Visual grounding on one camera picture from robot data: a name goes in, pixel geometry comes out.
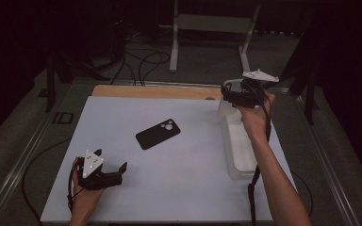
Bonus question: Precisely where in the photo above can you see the person's left hand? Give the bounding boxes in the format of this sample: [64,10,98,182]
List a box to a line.
[70,156,107,218]

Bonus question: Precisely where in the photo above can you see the black floor cable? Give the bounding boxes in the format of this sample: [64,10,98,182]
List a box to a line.
[291,170,314,219]
[21,137,74,225]

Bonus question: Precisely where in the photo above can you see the person's right hand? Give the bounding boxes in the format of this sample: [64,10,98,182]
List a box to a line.
[238,91,277,143]

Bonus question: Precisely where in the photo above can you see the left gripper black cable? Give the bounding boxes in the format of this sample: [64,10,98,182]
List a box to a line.
[67,159,86,212]

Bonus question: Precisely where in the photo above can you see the black phone case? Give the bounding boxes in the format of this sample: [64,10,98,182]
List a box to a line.
[135,118,182,151]

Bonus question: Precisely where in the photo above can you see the black floor cables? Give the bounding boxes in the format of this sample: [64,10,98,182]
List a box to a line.
[109,31,173,87]

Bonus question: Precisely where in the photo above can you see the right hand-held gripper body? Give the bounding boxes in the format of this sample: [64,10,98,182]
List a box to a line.
[230,69,280,109]

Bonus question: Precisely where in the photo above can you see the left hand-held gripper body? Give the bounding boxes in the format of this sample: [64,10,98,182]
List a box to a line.
[76,149,123,191]

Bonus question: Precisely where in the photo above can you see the white table board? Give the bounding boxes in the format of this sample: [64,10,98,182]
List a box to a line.
[40,95,298,224]

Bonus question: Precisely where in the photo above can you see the metal floor rail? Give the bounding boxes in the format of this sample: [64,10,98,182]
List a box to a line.
[0,106,74,225]
[293,92,362,226]

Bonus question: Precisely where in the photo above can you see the white metal stand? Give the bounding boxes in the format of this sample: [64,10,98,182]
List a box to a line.
[169,0,262,78]

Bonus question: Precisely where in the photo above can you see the black stand legs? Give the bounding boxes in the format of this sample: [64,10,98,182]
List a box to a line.
[263,62,321,126]
[45,56,111,113]

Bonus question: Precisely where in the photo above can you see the white plastic bin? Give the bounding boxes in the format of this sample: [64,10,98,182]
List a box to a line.
[221,107,265,181]

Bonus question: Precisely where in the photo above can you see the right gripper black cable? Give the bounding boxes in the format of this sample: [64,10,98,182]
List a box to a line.
[247,93,272,226]

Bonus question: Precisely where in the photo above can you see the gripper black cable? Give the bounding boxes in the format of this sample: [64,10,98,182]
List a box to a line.
[247,93,272,226]
[67,159,86,212]

